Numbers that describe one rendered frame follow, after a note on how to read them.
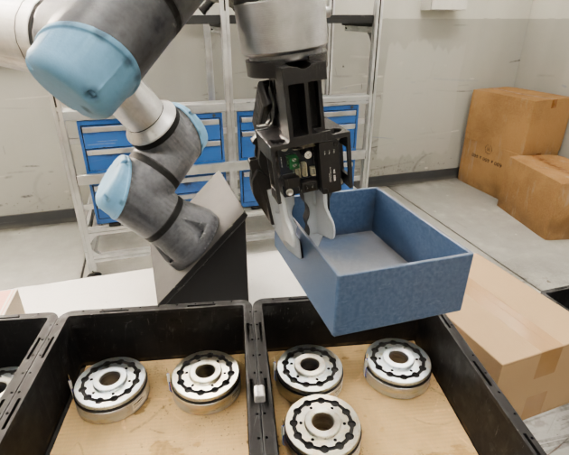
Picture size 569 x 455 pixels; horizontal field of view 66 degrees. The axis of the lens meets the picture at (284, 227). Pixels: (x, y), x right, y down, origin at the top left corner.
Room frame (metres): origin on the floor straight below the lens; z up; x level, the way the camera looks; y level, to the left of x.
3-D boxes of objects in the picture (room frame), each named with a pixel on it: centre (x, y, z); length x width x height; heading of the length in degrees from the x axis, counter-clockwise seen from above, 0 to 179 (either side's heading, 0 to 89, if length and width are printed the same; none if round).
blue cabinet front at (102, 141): (2.27, 0.68, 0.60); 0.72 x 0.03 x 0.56; 107
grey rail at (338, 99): (2.41, 0.30, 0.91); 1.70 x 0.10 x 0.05; 107
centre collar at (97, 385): (0.49, 0.26, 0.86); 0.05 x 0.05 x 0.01
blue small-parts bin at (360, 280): (0.46, -0.09, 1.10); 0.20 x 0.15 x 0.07; 18
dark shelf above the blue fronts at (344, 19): (2.67, 0.12, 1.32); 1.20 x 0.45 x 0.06; 107
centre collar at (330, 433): (0.41, -0.05, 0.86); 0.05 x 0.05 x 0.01
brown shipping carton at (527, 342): (0.70, -0.39, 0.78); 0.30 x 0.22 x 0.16; 20
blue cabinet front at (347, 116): (2.50, -0.09, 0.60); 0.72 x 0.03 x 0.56; 107
